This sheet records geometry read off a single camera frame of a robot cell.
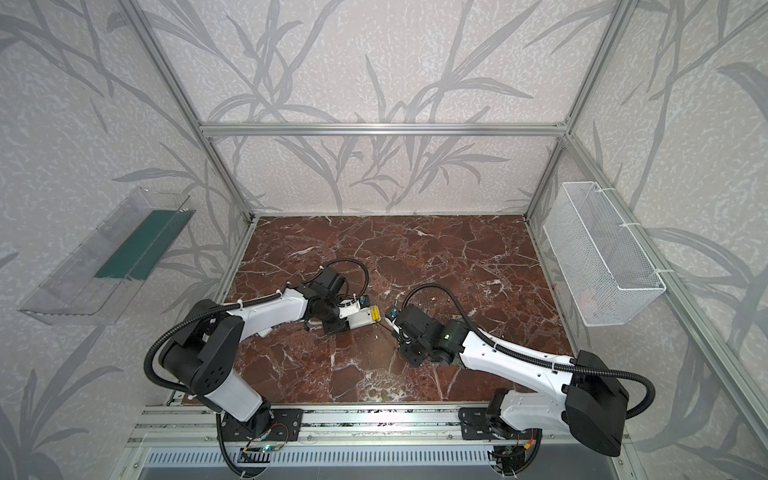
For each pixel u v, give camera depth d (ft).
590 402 1.31
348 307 2.65
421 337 1.93
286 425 2.38
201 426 2.46
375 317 2.99
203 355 1.49
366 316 2.99
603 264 2.04
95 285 2.10
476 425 2.42
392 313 2.31
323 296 2.41
